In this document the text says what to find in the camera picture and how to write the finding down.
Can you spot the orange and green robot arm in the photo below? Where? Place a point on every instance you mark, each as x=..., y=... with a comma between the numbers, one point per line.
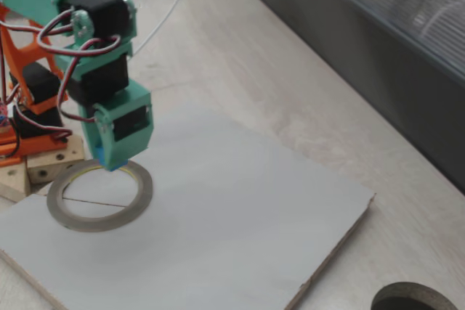
x=36, y=1

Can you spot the green gripper black servo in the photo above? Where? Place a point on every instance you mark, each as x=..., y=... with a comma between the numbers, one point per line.
x=125, y=126

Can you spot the wooden base block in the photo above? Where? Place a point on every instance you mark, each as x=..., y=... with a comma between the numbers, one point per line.
x=54, y=165

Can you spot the blue cube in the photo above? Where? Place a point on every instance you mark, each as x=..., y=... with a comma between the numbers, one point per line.
x=116, y=166

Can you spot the white chipboard panel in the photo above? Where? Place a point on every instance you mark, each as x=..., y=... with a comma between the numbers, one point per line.
x=218, y=252

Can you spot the ribbed glass partition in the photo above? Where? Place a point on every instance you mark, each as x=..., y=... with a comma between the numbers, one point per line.
x=399, y=70

